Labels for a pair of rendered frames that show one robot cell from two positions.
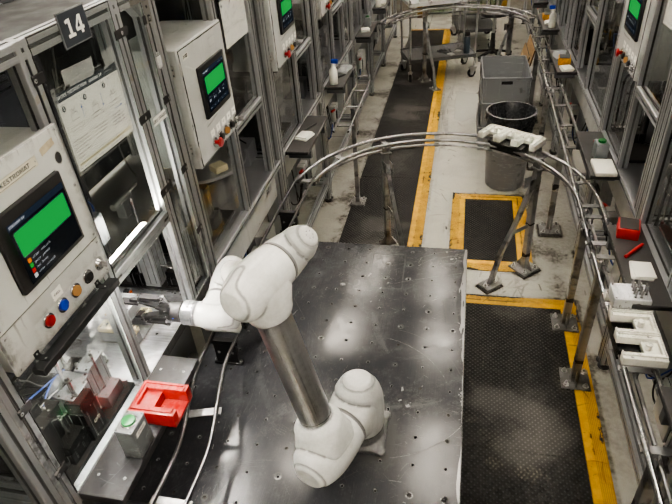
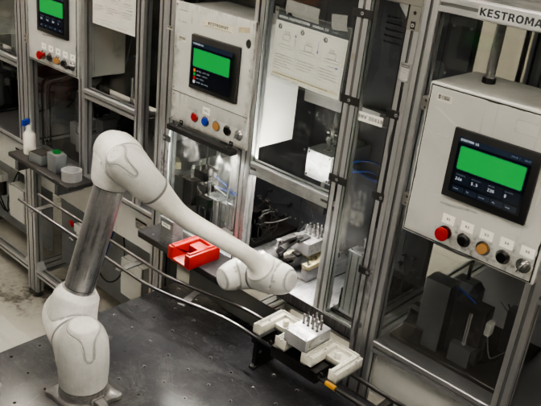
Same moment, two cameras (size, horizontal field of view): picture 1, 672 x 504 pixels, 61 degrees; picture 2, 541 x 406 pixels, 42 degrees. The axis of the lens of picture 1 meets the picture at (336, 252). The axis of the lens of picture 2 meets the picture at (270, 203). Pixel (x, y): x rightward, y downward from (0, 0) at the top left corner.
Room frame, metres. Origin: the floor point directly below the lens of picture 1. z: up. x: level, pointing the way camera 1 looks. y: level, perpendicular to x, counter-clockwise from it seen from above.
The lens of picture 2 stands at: (2.53, -1.44, 2.24)
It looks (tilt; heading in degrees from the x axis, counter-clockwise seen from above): 24 degrees down; 116
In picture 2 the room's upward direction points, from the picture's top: 7 degrees clockwise
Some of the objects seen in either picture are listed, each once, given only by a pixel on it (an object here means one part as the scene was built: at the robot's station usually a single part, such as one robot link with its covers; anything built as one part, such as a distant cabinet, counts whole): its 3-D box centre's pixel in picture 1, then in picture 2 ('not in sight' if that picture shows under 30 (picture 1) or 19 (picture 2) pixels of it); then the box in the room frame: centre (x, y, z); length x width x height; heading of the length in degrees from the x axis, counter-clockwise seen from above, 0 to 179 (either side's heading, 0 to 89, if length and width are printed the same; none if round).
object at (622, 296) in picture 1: (630, 292); not in sight; (1.57, -1.07, 0.92); 0.13 x 0.10 x 0.09; 76
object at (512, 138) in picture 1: (510, 141); not in sight; (3.08, -1.09, 0.84); 0.37 x 0.14 x 0.10; 44
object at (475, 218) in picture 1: (489, 228); not in sight; (3.41, -1.12, 0.01); 1.00 x 0.55 x 0.01; 166
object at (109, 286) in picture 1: (77, 319); (201, 136); (1.17, 0.70, 1.37); 0.36 x 0.04 x 0.04; 166
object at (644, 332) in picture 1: (632, 330); not in sight; (1.46, -1.04, 0.84); 0.37 x 0.14 x 0.10; 166
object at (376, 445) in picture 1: (362, 421); (87, 391); (1.27, -0.04, 0.71); 0.22 x 0.18 x 0.06; 166
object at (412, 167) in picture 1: (413, 101); not in sight; (5.99, -0.99, 0.01); 5.85 x 0.59 x 0.01; 166
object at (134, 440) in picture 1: (131, 433); (173, 229); (1.10, 0.65, 0.97); 0.08 x 0.08 x 0.12; 76
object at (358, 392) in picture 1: (358, 402); (82, 350); (1.24, -0.03, 0.85); 0.18 x 0.16 x 0.22; 146
